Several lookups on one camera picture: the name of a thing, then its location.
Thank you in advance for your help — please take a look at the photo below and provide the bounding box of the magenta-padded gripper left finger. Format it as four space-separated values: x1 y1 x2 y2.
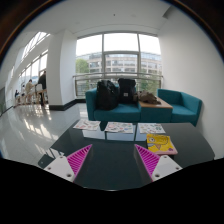
43 143 94 183

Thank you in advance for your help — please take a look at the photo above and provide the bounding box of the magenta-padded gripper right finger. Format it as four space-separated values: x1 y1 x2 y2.
133 144 184 186

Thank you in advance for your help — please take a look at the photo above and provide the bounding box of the orange yellow pink printed towel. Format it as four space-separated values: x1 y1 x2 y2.
146 133 179 156

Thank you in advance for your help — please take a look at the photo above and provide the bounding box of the printed sticker paper sheet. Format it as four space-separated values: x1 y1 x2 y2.
137 122 167 135
104 121 135 135
72 119 101 132

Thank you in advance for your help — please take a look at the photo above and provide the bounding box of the teal side table wooden top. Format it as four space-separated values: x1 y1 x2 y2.
138 97 174 124

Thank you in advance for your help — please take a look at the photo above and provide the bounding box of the teal fabric armchair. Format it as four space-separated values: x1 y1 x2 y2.
157 88 203 127

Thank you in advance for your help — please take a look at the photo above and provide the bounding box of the teal fabric sofa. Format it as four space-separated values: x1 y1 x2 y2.
85 87 142 123

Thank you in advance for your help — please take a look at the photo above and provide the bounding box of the brown jacket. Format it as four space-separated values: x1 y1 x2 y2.
135 90 162 105

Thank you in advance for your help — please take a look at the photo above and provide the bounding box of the black backpack with label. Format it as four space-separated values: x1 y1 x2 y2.
117 77 138 104

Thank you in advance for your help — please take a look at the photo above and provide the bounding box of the person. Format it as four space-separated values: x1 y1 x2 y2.
25 78 35 104
37 70 48 107

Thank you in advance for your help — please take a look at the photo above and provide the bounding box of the shiny black backpack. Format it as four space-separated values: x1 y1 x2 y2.
96 79 120 111

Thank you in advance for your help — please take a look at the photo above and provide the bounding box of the metal window railing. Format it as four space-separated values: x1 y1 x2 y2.
72 72 164 98

